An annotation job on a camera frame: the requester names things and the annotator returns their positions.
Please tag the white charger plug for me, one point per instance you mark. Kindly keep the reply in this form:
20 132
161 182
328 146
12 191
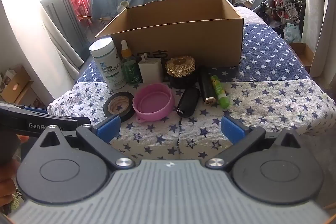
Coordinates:
150 70

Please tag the wooden pole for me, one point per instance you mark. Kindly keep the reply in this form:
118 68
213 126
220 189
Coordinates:
88 17

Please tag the pink collapsible bowl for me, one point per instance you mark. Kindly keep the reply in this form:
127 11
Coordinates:
153 103

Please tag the white curtain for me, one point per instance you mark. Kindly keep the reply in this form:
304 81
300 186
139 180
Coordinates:
320 16

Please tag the white supplement bottle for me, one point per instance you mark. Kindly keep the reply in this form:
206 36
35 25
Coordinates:
109 69

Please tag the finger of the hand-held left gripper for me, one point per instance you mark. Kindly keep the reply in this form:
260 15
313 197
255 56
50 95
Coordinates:
73 119
34 110

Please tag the black tape roll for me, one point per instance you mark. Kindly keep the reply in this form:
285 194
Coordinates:
106 106

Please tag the grey ribbed panel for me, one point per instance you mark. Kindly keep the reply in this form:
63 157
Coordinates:
65 22

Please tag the pale plastic bag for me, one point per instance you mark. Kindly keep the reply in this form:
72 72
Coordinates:
292 33

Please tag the brown cardboard box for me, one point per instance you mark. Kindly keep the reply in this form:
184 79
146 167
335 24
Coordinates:
183 37

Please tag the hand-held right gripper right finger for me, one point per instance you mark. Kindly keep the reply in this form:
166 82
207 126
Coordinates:
231 129

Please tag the small open cardboard box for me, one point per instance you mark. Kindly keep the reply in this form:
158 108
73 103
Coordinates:
15 85

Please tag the person's left hand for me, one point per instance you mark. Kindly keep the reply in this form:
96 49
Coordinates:
6 191

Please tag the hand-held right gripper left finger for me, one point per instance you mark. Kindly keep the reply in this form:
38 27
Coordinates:
110 127

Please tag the black key case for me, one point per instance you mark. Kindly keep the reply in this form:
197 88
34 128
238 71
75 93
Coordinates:
187 103

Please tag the black jar with gold lid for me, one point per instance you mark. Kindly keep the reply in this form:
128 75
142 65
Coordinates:
181 64

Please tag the white leaning board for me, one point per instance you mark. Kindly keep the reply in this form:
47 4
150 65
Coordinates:
60 50

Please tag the green dropper bottle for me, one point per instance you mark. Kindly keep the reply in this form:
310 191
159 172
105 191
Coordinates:
131 70

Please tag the brown cardboard piece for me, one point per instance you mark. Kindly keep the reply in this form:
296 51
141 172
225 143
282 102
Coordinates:
302 54

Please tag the black cylinder with gold end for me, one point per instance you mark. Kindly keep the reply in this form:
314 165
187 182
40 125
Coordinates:
206 87

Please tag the star-printed blanket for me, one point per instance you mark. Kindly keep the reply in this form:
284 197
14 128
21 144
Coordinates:
262 56

